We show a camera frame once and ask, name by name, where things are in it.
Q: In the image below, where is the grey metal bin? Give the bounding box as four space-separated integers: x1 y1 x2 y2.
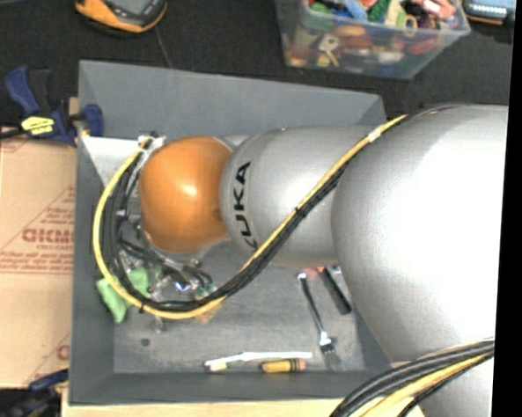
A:
58 59 412 417

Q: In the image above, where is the white toothbrush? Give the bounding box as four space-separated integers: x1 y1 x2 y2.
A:
202 345 314 380

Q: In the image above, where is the brown cardboard board red print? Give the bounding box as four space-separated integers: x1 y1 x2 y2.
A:
0 127 85 395

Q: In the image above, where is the metal fork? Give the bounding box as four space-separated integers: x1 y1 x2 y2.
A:
292 271 342 357

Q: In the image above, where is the light green cloth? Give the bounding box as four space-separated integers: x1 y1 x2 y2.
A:
92 266 152 326

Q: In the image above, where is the black flat tool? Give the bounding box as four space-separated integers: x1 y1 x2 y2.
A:
317 265 357 317

